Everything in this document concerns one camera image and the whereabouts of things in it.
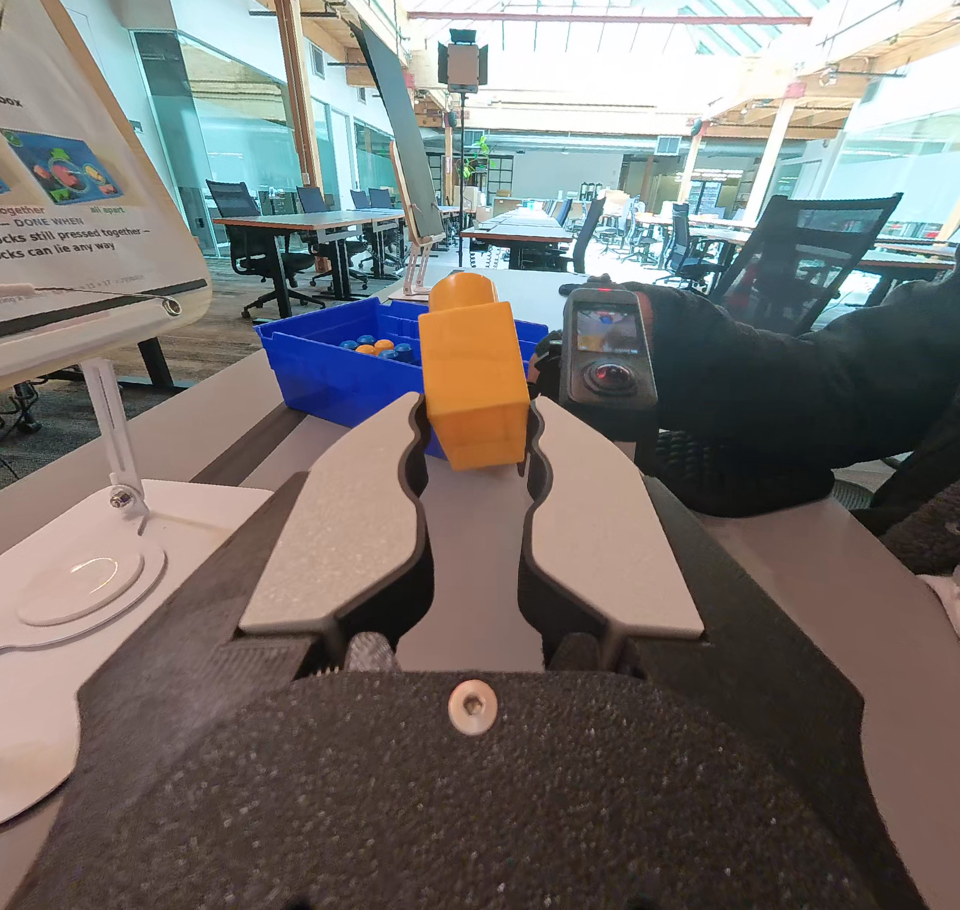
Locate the black mesh office chair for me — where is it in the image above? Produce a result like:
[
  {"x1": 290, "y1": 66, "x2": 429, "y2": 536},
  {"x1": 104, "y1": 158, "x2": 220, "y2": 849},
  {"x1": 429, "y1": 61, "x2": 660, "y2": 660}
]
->
[{"x1": 707, "y1": 192, "x2": 906, "y2": 328}]

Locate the black wrist rest pad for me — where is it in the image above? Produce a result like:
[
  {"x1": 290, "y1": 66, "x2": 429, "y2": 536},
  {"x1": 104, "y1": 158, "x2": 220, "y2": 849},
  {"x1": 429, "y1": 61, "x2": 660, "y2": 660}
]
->
[{"x1": 651, "y1": 428, "x2": 839, "y2": 519}]

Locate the long grey desk row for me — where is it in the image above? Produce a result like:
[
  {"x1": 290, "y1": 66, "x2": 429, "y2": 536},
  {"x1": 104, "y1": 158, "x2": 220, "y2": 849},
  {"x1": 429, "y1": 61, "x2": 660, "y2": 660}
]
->
[{"x1": 457, "y1": 207, "x2": 576, "y2": 271}]

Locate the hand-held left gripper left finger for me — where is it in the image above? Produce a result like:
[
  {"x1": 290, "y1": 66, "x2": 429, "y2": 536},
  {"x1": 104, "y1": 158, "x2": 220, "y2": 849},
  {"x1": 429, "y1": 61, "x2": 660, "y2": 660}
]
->
[{"x1": 237, "y1": 392, "x2": 436, "y2": 658}]

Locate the person's right forearm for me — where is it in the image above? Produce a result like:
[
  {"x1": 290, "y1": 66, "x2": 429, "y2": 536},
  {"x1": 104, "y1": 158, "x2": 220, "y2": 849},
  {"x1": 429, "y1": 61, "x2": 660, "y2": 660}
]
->
[{"x1": 588, "y1": 246, "x2": 960, "y2": 519}]

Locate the dark fleece garment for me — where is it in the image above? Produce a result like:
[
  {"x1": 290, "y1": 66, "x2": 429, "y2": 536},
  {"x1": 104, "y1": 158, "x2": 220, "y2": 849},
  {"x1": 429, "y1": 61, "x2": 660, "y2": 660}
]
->
[{"x1": 858, "y1": 467, "x2": 960, "y2": 579}]

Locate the blue plastic bin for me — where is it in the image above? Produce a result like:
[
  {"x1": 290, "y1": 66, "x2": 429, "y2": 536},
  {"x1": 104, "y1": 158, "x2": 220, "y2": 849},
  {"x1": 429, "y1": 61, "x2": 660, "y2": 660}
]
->
[{"x1": 253, "y1": 295, "x2": 552, "y2": 463}]

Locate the pale pink cloth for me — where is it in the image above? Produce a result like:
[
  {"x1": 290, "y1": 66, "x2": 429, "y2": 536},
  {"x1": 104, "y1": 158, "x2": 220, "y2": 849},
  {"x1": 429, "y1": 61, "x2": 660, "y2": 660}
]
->
[{"x1": 921, "y1": 563, "x2": 960, "y2": 639}]

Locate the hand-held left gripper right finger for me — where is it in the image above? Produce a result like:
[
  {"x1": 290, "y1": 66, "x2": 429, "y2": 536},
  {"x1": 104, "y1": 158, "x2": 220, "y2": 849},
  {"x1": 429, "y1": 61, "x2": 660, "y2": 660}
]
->
[{"x1": 519, "y1": 396, "x2": 709, "y2": 664}]

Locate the potted green plant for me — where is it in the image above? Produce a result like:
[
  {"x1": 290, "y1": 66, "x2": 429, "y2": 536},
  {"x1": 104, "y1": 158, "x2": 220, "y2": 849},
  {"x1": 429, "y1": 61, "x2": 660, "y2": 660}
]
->
[{"x1": 459, "y1": 134, "x2": 494, "y2": 185}]

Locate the studio light on stand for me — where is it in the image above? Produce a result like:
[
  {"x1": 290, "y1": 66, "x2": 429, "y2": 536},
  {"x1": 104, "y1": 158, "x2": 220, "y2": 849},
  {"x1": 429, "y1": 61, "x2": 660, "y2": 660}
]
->
[{"x1": 435, "y1": 27, "x2": 492, "y2": 271}]

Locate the brown wooden desk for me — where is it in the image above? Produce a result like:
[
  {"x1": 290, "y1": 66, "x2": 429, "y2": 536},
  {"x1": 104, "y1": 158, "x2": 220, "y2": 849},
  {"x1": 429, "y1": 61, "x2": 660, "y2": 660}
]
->
[
  {"x1": 210, "y1": 207, "x2": 408, "y2": 305},
  {"x1": 43, "y1": 331, "x2": 179, "y2": 395}
]

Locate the printed instruction sheet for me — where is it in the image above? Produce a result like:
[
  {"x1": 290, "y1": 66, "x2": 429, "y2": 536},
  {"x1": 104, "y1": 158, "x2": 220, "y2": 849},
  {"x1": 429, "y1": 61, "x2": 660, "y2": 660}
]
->
[{"x1": 0, "y1": 0, "x2": 204, "y2": 324}]

